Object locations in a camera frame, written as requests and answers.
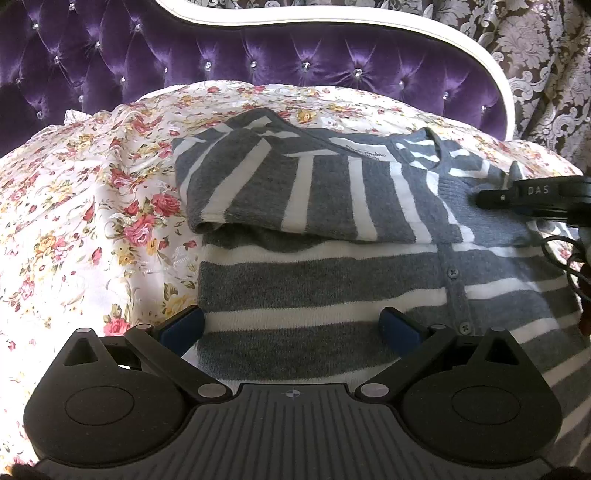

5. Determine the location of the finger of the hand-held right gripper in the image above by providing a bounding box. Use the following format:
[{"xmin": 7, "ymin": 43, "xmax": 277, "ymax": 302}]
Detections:
[{"xmin": 475, "ymin": 188, "xmax": 514, "ymax": 209}]

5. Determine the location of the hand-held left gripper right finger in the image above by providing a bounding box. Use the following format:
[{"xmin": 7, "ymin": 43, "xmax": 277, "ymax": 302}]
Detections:
[{"xmin": 355, "ymin": 307, "xmax": 523, "ymax": 402}]

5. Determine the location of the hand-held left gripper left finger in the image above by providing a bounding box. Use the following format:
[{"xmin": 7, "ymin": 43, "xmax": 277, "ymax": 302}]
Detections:
[{"xmin": 61, "ymin": 306, "xmax": 233, "ymax": 403}]

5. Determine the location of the grey white striped cardigan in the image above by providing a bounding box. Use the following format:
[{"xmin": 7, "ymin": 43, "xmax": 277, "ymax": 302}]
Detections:
[{"xmin": 171, "ymin": 108, "xmax": 591, "ymax": 480}]

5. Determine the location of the brown damask curtain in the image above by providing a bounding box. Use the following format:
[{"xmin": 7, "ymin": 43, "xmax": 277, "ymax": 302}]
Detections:
[{"xmin": 240, "ymin": 0, "xmax": 591, "ymax": 177}]

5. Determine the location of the floral bedsheet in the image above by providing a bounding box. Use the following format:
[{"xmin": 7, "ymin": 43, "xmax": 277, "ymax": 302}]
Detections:
[{"xmin": 0, "ymin": 80, "xmax": 591, "ymax": 467}]

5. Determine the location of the purple tufted headboard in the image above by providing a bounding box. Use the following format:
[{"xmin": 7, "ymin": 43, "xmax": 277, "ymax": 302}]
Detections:
[{"xmin": 0, "ymin": 0, "xmax": 516, "ymax": 160}]

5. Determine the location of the black cable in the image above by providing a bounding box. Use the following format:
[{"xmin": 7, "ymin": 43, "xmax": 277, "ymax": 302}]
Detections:
[{"xmin": 539, "ymin": 233, "xmax": 591, "ymax": 298}]

